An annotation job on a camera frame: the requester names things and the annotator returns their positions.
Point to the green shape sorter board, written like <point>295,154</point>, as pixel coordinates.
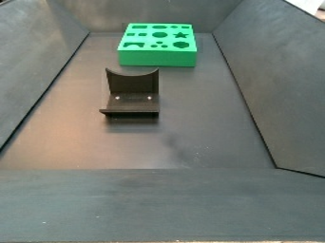
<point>158,44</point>

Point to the black curved holder stand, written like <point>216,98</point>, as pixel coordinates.
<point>134,93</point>

